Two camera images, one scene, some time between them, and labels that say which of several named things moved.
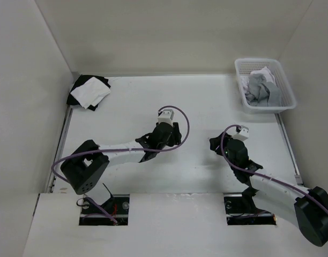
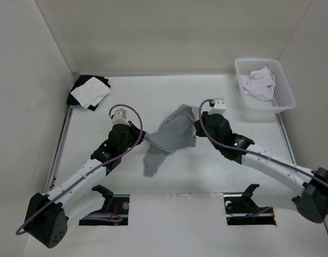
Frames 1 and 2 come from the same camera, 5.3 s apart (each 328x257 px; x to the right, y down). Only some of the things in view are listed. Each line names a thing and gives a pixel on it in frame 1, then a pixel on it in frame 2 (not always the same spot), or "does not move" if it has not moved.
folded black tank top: x=82 y=79 does not move
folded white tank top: x=91 y=92 does not move
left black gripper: x=177 y=136 to x=135 y=130
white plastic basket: x=264 y=85 does not move
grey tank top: x=263 y=93 to x=177 y=131
